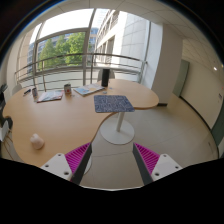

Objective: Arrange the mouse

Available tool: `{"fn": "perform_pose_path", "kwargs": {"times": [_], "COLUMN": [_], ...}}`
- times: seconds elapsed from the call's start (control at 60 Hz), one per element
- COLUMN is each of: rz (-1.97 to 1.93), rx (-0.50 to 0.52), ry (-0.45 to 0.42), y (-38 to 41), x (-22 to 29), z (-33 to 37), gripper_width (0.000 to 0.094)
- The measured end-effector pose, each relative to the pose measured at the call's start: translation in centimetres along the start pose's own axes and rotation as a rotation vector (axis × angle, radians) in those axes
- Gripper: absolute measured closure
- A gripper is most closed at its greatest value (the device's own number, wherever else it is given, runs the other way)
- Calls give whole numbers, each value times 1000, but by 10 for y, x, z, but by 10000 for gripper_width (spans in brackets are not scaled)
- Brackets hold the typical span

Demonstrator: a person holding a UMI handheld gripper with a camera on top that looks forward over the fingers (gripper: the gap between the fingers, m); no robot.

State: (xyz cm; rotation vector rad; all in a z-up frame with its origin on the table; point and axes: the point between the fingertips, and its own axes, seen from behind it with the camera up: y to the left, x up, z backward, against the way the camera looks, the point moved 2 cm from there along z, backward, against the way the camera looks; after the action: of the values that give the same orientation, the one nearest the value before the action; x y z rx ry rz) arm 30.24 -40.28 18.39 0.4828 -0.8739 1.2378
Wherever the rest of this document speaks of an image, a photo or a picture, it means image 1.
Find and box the gripper left finger magenta white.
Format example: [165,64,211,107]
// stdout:
[42,143,92,185]

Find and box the gripper right finger magenta white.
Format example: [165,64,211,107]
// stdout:
[133,143,182,185]

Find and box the blue patterned mouse pad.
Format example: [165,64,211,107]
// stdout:
[94,95,134,113]

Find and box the red-edged magazine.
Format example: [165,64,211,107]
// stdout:
[37,90,63,103]

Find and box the open magazine light blue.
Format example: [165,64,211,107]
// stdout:
[75,83,103,96]

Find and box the patterned mug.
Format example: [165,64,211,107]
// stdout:
[64,83,71,95]

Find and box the grey can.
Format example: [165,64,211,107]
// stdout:
[32,87,38,98]

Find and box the green door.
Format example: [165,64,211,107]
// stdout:
[173,60,190,97]

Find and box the metal balcony railing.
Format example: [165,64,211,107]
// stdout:
[15,53,146,91]

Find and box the black speaker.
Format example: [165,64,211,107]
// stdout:
[101,69,110,87]

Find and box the white table pedestal leg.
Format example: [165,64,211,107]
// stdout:
[100,112,134,145]

